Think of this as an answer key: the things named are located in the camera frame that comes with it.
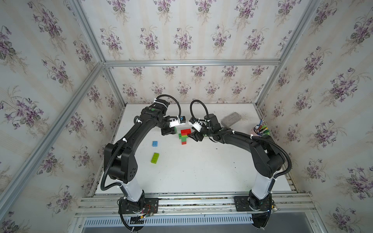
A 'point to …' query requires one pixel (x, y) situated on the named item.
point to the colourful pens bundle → (262, 129)
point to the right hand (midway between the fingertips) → (193, 130)
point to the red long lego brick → (185, 132)
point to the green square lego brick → (183, 139)
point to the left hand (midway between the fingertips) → (172, 128)
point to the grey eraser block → (230, 119)
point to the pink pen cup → (255, 134)
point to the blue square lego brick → (155, 143)
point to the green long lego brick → (179, 136)
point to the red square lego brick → (184, 142)
